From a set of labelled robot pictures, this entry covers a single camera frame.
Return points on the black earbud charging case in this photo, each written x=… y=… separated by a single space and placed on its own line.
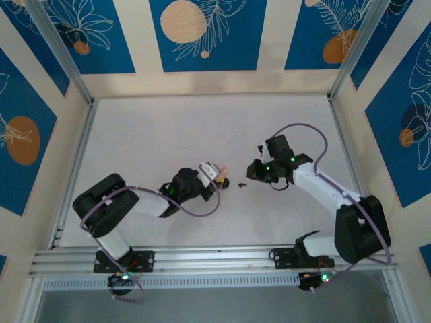
x=226 y=183

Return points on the pink earbud charging case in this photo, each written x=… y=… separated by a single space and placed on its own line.
x=222 y=171

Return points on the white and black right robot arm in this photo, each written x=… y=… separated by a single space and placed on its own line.
x=323 y=188

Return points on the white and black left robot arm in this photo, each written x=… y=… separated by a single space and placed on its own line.
x=107 y=202

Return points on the aluminium side rail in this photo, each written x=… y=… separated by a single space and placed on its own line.
x=72 y=175
x=350 y=161

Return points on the aluminium table edge rail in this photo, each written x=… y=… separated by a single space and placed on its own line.
x=208 y=259

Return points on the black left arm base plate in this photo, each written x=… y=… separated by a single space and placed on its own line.
x=144 y=260

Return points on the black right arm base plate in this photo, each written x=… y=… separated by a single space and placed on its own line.
x=283 y=257

